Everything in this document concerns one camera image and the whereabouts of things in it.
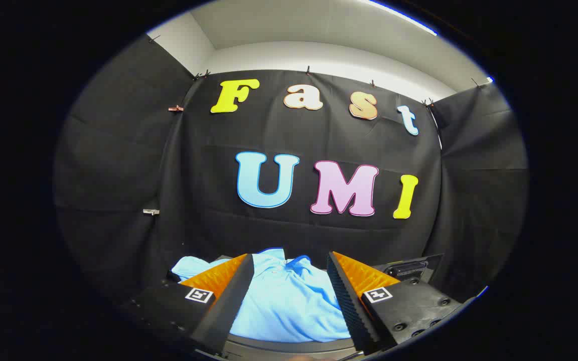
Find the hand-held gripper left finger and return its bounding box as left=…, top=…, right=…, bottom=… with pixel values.
left=121, top=253, right=255, bottom=355

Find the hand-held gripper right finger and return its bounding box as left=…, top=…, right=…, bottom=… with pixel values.
left=327, top=251, right=465, bottom=354

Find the light blue polo shirt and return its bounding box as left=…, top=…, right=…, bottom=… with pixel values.
left=171, top=247, right=352, bottom=343

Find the transparent washing machine lid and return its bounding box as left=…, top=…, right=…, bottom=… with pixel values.
left=373, top=254, right=444, bottom=285

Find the black backdrop cloth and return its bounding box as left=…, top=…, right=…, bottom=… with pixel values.
left=53, top=35, right=529, bottom=304

